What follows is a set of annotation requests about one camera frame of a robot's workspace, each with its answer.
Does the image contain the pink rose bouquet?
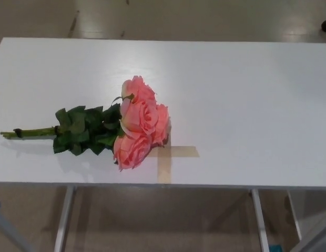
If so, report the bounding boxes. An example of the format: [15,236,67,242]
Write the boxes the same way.
[0,75,171,172]

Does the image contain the white table leg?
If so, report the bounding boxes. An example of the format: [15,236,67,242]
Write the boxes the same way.
[54,185,76,252]
[286,190,303,241]
[251,188,271,252]

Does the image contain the grey metal frame bar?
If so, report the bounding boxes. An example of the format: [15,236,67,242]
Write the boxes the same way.
[0,201,35,252]
[290,207,326,252]

